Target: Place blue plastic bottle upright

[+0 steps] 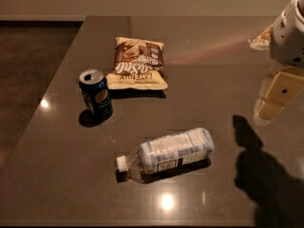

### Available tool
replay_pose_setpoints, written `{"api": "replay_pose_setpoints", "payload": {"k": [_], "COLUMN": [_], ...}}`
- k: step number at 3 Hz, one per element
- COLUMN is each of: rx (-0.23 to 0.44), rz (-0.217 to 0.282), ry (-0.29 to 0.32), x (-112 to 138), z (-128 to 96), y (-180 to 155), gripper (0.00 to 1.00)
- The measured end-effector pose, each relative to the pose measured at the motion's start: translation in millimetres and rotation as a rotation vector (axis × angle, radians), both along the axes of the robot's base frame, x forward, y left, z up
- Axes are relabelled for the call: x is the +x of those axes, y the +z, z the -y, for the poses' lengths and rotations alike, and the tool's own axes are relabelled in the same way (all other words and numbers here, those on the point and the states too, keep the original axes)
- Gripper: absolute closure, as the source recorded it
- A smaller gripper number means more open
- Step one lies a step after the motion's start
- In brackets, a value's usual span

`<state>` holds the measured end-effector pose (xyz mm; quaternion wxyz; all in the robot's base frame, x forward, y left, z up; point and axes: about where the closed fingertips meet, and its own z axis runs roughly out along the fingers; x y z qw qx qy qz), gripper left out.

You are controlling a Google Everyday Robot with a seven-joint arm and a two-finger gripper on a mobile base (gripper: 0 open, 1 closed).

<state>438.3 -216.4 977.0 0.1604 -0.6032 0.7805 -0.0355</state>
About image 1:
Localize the blue Pepsi soda can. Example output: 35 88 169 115
79 68 113 122

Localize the blue labelled plastic water bottle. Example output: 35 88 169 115
116 127 215 182

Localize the brown and cream chip bag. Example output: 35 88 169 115
106 37 168 90

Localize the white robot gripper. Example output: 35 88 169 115
249 0 304 126

